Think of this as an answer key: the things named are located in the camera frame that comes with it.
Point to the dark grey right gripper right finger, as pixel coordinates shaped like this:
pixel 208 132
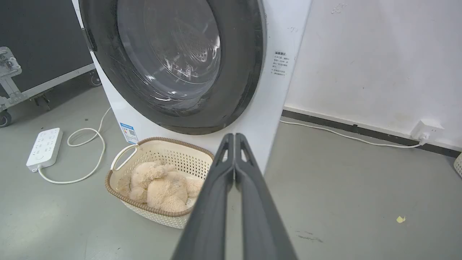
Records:
pixel 261 216

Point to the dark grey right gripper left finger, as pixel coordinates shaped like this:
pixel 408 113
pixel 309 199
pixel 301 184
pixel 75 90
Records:
pixel 207 216

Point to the white washing machine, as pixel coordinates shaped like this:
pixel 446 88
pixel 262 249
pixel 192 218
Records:
pixel 274 90

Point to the round dark washing machine door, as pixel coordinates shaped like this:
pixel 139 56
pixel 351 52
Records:
pixel 173 65

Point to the beige plush teddy bear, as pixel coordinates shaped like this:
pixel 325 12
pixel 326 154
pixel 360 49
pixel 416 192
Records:
pixel 164 187

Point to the cream plastic laundry basket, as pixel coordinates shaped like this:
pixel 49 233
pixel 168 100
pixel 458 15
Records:
pixel 158 153

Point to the small yellow paper scrap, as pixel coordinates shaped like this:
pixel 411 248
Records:
pixel 400 219

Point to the white power strip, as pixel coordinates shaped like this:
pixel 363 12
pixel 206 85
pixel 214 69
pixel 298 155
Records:
pixel 45 148

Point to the white perforated basket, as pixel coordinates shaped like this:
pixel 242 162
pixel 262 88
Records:
pixel 458 165

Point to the black flight case on wheels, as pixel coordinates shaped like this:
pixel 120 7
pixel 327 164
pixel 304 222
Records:
pixel 39 39

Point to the white wall socket with plug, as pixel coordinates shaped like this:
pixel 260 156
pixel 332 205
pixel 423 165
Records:
pixel 426 130

